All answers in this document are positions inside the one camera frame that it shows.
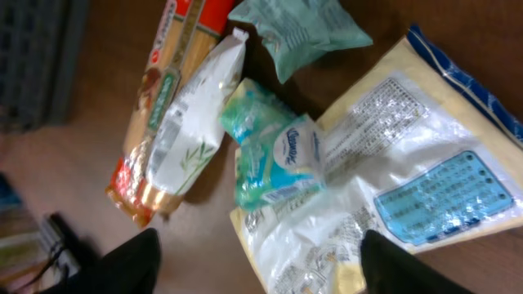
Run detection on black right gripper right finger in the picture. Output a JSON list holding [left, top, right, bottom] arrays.
[[360, 229, 471, 294]]

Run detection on orange spaghetti packet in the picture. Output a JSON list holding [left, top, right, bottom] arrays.
[[105, 0, 235, 228]]

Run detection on white shampoo tube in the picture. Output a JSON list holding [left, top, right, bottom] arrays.
[[141, 28, 249, 211]]

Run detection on mint green foil pouch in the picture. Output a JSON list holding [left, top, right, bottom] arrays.
[[228, 0, 373, 84]]

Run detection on teal tissue pack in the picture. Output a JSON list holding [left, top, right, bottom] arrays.
[[219, 78, 325, 211]]

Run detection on grey plastic mesh basket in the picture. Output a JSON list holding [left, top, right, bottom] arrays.
[[1, 0, 90, 134]]

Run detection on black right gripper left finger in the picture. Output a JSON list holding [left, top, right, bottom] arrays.
[[41, 228, 161, 294]]

